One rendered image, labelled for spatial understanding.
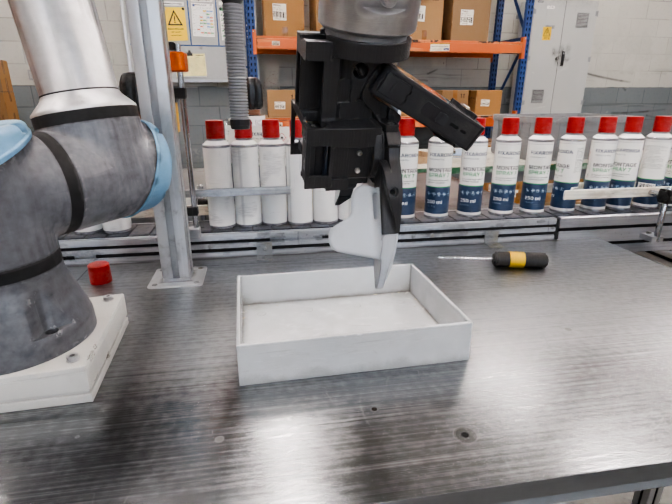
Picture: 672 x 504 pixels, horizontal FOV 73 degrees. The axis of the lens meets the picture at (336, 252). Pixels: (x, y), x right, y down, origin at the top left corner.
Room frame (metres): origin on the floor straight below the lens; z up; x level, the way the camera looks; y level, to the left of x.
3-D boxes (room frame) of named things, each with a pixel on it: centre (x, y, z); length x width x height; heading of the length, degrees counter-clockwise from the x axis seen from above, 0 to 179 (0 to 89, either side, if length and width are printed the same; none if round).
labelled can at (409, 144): (0.95, -0.14, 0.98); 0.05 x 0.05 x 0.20
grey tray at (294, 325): (0.55, -0.01, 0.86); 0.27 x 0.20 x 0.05; 101
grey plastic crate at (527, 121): (2.62, -1.24, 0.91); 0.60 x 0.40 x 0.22; 106
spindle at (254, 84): (1.49, 0.27, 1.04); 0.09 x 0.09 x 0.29
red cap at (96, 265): (0.72, 0.40, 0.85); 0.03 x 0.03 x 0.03
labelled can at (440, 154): (0.96, -0.22, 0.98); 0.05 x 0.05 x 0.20
